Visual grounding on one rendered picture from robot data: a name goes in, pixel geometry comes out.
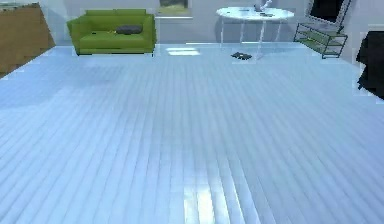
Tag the black cloth on floor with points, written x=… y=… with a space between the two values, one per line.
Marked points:
x=241 y=56

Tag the dark grey cushion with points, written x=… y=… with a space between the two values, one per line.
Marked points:
x=129 y=29

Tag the window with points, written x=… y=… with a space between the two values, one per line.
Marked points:
x=173 y=6

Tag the green sofa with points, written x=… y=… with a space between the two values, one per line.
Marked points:
x=110 y=36

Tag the white round table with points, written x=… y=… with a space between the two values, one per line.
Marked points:
x=255 y=15

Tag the dark flat object on table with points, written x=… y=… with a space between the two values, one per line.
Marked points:
x=266 y=14

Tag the white grey object on table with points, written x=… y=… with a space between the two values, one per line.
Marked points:
x=262 y=5

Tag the dark green metal shelf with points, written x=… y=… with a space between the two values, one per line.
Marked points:
x=321 y=40

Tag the black television set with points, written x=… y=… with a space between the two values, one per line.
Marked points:
x=326 y=9

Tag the black armchair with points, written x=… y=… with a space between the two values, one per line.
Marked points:
x=371 y=63

